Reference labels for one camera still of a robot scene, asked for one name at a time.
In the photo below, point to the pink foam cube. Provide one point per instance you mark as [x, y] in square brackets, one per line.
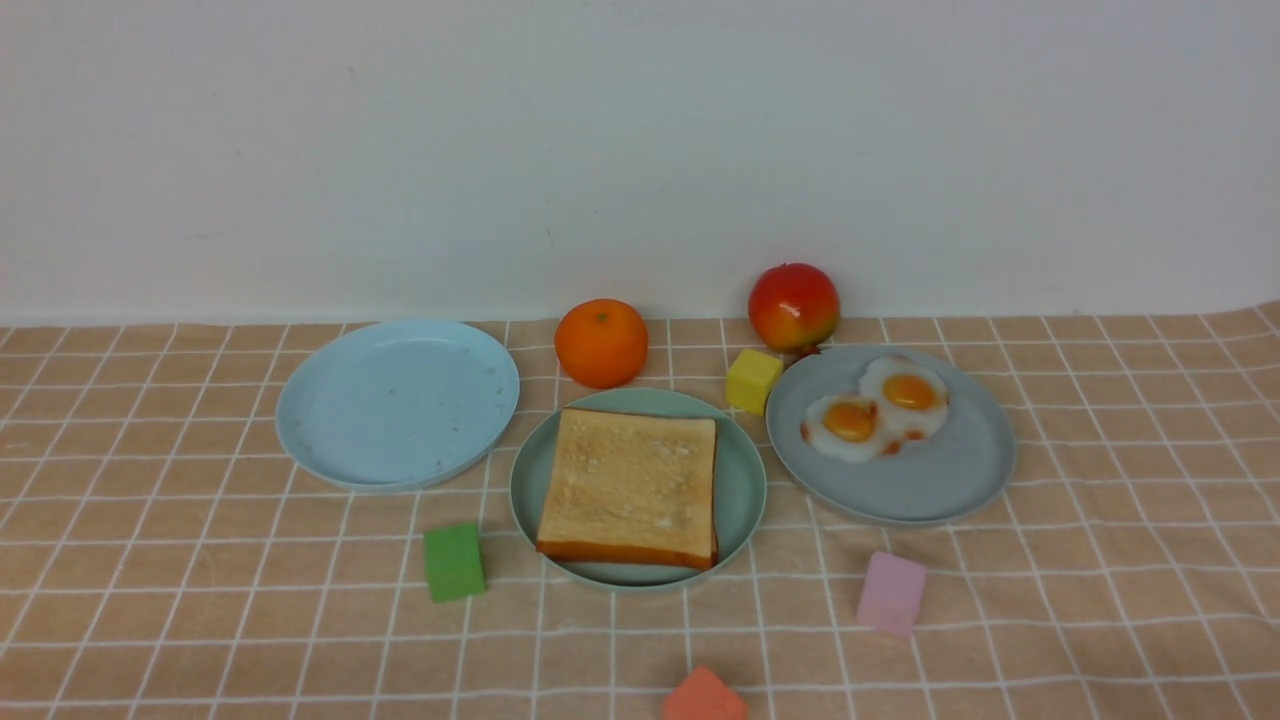
[892, 594]

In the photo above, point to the grey plate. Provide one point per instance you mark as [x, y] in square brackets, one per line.
[953, 474]

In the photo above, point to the light blue plate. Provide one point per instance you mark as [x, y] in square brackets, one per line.
[398, 406]

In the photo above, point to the toast slice top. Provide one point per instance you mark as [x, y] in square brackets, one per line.
[632, 489]

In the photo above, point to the yellow foam cube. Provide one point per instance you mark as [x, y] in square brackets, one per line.
[750, 380]

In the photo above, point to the green foam cube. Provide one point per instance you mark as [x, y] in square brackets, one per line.
[453, 562]

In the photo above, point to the orange foam cube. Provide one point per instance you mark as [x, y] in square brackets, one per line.
[702, 695]

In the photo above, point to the fried egg middle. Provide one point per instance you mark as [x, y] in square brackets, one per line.
[848, 428]

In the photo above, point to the orange fruit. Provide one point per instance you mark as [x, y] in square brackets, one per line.
[602, 343]

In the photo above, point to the checkered beige tablecloth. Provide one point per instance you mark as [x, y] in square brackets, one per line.
[163, 558]

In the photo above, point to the fried egg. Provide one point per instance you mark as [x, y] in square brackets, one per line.
[911, 400]
[848, 428]

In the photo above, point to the fried egg back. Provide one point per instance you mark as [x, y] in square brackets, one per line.
[911, 400]

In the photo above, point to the red yellow apple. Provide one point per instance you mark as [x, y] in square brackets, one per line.
[794, 308]

